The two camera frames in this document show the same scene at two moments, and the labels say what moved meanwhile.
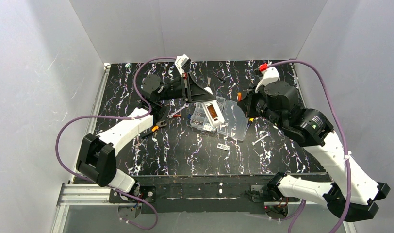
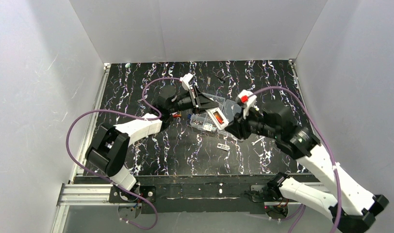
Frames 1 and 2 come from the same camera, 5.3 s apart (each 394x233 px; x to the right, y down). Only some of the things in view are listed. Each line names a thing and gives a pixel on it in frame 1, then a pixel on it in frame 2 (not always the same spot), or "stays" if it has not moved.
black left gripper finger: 202,98 → 198,110
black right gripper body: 245,105 → 241,125
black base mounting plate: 201,194 stays
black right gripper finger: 244,105 → 235,129
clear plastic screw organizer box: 235,124 stays
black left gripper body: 187,88 → 196,101
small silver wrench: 268,134 stays
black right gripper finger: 249,96 → 238,119
